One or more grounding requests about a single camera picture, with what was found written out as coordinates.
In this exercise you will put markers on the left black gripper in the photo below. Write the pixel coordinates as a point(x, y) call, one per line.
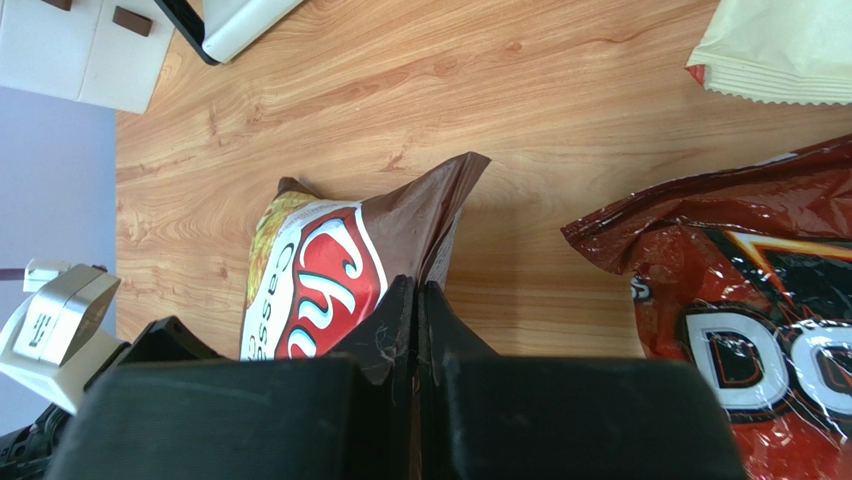
point(27, 452)

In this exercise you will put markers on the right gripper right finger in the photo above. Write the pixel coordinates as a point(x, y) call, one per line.
point(488, 416)

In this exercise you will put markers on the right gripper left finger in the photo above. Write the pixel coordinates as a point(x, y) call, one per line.
point(343, 415)

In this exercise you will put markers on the Chuba cassava chips bag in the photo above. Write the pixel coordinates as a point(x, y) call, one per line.
point(319, 267)

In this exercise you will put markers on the cream three-tier shelf rack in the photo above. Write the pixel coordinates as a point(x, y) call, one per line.
point(225, 28)

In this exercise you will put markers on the cream red cassava chips bag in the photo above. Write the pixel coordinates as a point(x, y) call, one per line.
point(792, 52)

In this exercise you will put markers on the red Doritos bag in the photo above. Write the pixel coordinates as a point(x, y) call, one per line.
point(746, 274)

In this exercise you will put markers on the white stacked drawer unit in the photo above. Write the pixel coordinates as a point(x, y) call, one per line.
point(103, 53)

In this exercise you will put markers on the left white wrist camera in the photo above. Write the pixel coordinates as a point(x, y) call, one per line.
point(54, 343)

